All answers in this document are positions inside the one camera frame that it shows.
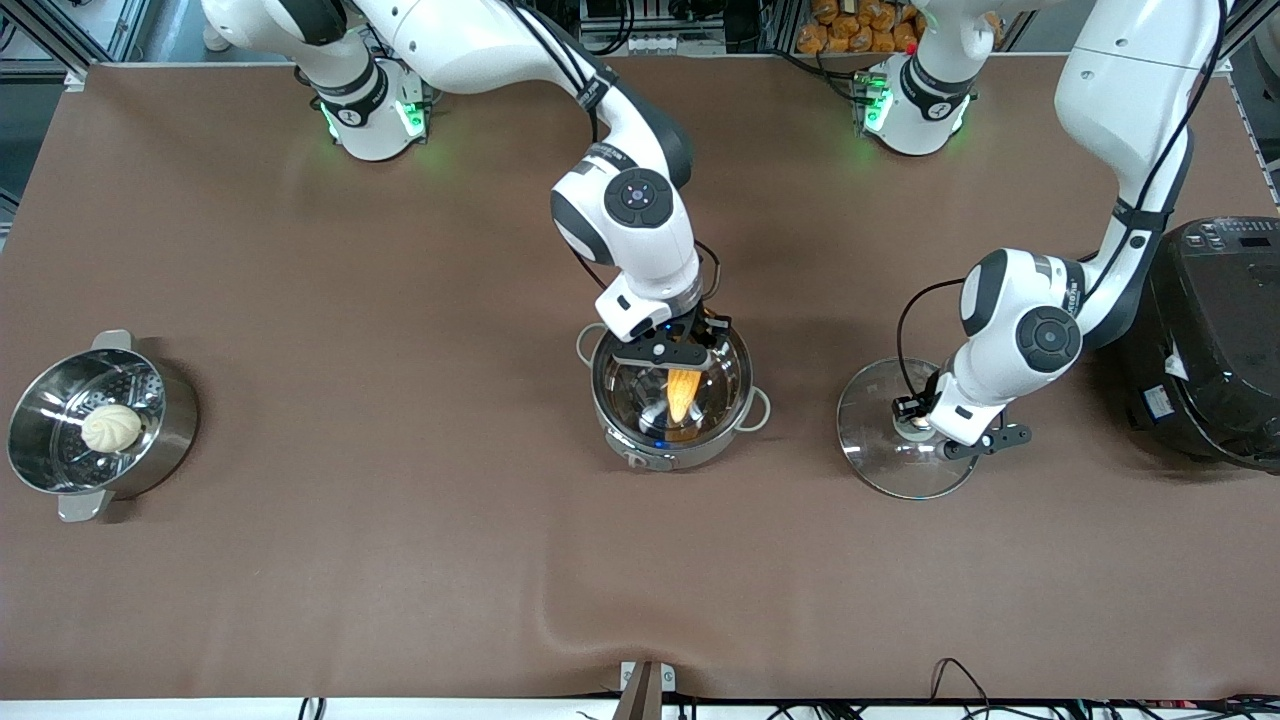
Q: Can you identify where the brown table cover mat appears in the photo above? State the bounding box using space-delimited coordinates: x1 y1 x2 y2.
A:
0 53 1280 702

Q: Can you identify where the stainless steel steamer pot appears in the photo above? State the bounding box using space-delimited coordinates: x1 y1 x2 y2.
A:
6 329 200 524

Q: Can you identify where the metal table clamp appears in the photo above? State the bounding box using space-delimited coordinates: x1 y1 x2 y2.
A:
619 660 677 720

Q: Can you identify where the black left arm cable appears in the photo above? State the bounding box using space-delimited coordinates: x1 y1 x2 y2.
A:
895 0 1229 403

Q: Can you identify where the looped black floor cable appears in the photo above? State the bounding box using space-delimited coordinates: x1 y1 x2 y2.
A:
928 657 993 708

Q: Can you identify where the black rice cooker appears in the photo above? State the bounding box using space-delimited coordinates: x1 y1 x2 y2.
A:
1120 216 1280 474

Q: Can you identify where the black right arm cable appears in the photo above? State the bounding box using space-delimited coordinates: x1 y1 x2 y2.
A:
505 0 725 303

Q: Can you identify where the round glass pot lid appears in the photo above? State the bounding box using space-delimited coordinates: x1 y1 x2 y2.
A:
836 356 984 501

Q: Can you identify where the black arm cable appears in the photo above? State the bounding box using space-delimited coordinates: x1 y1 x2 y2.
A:
505 0 725 303
895 0 1229 403

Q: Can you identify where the aluminium frame rail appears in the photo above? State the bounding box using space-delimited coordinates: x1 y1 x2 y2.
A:
0 0 153 63

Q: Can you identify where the white steamed bun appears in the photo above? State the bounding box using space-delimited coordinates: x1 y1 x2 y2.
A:
80 403 144 454

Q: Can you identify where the yellow corn cob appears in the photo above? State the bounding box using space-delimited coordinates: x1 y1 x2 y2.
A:
664 367 704 425

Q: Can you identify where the grey electric cooking pot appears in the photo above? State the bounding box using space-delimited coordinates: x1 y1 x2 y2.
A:
575 319 772 472

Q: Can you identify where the bag of orange buns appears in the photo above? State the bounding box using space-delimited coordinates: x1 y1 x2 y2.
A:
796 0 927 55

